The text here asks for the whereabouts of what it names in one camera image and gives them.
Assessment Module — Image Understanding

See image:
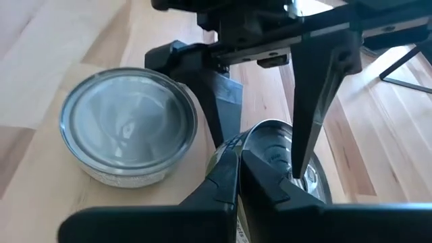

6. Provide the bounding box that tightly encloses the green albacore tuna can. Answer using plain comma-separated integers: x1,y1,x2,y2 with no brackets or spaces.
205,118,333,243

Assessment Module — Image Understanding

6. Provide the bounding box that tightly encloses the wooden shelf with black frame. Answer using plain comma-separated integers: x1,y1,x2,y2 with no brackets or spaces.
379,45,432,95

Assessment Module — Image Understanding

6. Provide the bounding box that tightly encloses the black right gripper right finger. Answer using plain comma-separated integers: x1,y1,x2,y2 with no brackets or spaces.
240,150,432,243

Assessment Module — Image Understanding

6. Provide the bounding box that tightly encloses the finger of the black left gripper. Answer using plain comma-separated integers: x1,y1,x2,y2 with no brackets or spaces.
290,29,364,180
144,40,244,149

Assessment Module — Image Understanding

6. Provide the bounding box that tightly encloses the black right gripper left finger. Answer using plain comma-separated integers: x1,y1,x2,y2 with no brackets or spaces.
57,150,240,243

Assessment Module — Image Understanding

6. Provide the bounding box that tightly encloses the Bumble Bee tuna can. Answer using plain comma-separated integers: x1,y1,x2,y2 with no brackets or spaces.
59,66,199,189

